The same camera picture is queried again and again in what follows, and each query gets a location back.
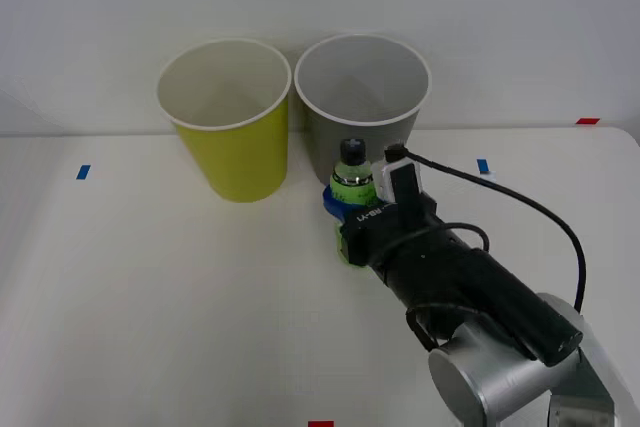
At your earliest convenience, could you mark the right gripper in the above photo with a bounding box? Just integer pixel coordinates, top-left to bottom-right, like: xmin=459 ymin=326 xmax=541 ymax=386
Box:
xmin=321 ymin=183 xmax=441 ymax=267

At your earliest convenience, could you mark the small green plastic bottle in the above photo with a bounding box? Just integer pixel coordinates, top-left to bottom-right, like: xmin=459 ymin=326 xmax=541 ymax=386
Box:
xmin=329 ymin=136 xmax=377 ymax=268

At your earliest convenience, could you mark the yellow-green plastic waste bin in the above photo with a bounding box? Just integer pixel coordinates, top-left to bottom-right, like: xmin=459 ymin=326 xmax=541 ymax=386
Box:
xmin=155 ymin=37 xmax=293 ymax=205

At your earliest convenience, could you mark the grey plastic waste bin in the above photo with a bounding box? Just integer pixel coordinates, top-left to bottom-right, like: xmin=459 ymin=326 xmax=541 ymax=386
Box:
xmin=293 ymin=33 xmax=433 ymax=187

